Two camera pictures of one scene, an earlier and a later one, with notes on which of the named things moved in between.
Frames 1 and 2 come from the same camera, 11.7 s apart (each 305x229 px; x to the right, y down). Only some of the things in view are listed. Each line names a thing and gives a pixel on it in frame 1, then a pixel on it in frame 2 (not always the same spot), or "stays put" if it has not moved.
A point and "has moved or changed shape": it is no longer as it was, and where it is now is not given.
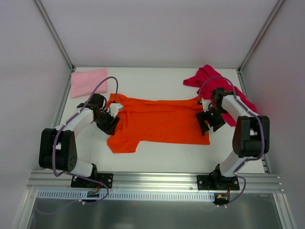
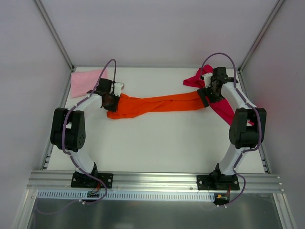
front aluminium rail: (155, 182) stays put
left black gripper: (107, 122) to (114, 103)
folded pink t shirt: (83, 83) stays put
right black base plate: (217, 182) stays put
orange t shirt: (174, 120) has moved or changed shape
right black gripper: (212, 119) to (205, 97)
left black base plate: (107, 179) stays put
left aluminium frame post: (52, 29) stays put
